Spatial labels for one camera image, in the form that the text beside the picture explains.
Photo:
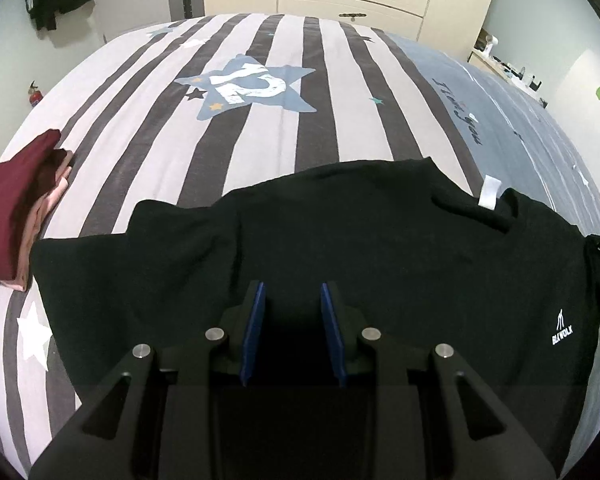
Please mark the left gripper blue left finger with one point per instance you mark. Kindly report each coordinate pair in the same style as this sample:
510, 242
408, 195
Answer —
151, 416

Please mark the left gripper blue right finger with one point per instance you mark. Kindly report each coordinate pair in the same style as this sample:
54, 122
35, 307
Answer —
432, 415

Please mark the black t-shirt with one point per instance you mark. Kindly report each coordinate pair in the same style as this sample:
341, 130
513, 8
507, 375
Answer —
515, 288

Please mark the white headboard with apple stickers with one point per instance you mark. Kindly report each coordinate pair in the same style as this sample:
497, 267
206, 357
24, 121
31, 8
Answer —
576, 107

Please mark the folded pink garment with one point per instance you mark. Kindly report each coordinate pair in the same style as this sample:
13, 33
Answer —
38, 213

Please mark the white nightstand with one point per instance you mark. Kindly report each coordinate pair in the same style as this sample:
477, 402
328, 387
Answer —
531, 88

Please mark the small white desk fan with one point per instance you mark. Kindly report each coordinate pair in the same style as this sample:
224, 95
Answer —
489, 43

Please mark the folded maroon garment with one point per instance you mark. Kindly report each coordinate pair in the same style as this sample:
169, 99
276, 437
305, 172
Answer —
24, 179

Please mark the striped bed sheet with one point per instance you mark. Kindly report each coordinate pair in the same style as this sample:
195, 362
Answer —
188, 111

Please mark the red fire extinguisher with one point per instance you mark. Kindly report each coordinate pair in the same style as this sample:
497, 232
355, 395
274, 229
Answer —
35, 94

